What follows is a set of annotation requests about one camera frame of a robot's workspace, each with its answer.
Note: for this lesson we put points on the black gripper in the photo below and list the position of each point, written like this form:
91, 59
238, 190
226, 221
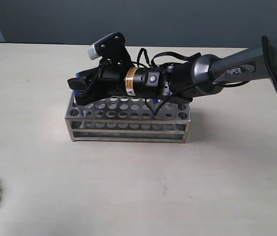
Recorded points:
111, 81

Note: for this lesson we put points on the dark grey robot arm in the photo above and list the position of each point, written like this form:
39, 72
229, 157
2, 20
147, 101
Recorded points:
175, 82

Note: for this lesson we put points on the stainless steel test tube rack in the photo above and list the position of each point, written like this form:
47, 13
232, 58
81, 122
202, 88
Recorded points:
127, 119

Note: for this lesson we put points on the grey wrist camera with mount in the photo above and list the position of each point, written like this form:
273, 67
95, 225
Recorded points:
111, 47

